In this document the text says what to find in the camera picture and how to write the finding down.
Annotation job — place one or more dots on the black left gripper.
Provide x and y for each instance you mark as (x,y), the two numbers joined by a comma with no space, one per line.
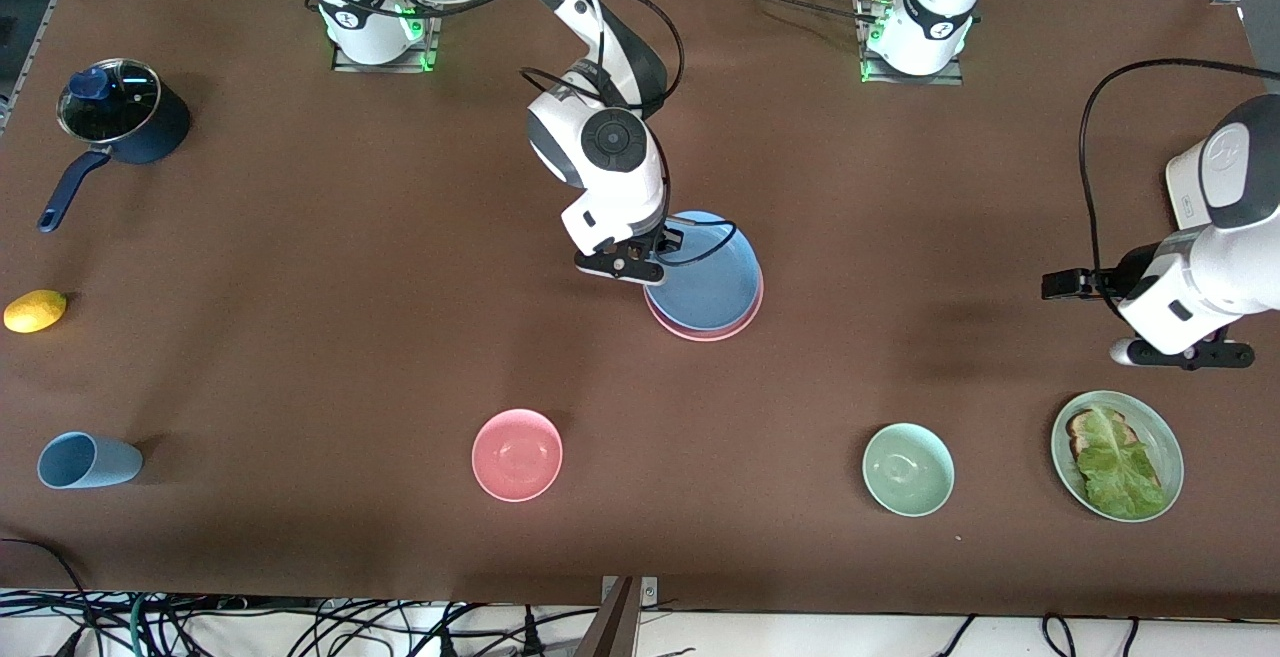
(1128,275)

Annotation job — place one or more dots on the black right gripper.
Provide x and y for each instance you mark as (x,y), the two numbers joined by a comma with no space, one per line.
(668,241)

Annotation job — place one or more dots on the blue plate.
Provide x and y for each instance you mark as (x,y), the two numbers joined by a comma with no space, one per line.
(705,277)

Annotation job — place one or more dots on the pink plate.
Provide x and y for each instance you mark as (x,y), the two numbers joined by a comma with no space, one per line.
(700,336)

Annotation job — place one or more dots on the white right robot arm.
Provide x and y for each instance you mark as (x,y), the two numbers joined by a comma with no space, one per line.
(610,177)

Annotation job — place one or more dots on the toasted bread slice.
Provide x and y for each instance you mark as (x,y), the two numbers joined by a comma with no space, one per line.
(1078,425)

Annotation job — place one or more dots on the green lettuce leaf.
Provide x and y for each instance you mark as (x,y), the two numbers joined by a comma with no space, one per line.
(1120,472)

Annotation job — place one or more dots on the green plate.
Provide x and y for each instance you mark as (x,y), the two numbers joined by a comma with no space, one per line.
(1165,457)

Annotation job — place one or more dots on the pink bowl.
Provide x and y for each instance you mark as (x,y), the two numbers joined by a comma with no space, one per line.
(517,455)

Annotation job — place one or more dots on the green bowl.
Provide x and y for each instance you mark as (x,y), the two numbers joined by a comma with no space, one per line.
(908,469)

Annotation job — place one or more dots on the brown table cover cloth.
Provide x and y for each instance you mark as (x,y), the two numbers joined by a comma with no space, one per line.
(400,237)

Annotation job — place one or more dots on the brown slanted bar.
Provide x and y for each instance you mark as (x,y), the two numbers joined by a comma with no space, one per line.
(615,627)

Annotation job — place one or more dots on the blue saucepan with lid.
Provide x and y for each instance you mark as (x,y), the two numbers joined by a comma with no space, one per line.
(150,132)

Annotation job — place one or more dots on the blue cup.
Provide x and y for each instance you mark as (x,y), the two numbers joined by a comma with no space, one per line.
(90,460)

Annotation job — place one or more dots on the yellow lemon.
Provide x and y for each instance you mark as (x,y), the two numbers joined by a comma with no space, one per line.
(35,311)

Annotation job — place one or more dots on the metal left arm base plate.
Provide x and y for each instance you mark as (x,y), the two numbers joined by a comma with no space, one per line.
(950,77)

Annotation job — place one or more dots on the small metal bracket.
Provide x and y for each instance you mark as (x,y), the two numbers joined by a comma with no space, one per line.
(650,592)

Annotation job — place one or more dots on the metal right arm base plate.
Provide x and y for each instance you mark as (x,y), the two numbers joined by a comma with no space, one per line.
(345,62)

